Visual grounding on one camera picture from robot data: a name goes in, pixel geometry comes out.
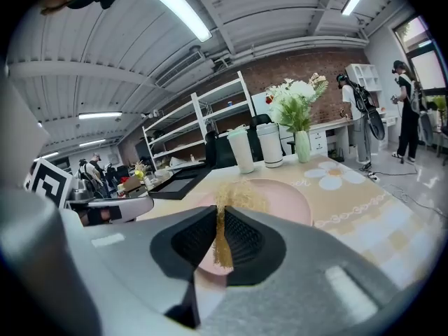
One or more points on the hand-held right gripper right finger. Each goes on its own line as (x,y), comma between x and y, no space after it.
(297,275)

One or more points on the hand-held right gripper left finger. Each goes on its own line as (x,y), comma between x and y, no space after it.
(140,250)

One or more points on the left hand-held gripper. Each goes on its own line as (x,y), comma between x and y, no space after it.
(49,184)

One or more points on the pink big plate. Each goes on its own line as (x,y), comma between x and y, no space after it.
(283,201)

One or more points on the yellow sponge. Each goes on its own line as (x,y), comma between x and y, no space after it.
(241,196)

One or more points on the person's left hand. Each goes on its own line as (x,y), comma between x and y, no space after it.
(105,215)

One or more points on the black tray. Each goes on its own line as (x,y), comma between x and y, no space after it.
(178,184)

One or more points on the black mesh office chair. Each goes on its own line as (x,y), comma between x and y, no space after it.
(227,150)

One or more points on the white shelving rack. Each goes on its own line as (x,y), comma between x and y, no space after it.
(196,117)

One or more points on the cup with mint lid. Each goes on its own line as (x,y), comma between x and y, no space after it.
(243,152)

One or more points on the white power strip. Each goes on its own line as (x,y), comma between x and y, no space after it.
(374,177)

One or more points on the pale green vase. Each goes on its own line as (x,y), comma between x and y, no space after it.
(303,147)

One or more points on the cup with grey lid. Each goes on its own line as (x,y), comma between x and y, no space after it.
(270,145)

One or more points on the white desk with drawers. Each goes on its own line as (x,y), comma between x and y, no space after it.
(320,140)

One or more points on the ceiling air conditioner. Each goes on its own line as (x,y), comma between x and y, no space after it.
(182,66)

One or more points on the white refrigerator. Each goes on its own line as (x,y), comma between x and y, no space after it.
(260,103)

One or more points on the white flower bouquet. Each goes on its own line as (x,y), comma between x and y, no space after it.
(294,100)

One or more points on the white cubby shelf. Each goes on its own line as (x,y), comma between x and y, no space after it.
(365,77)

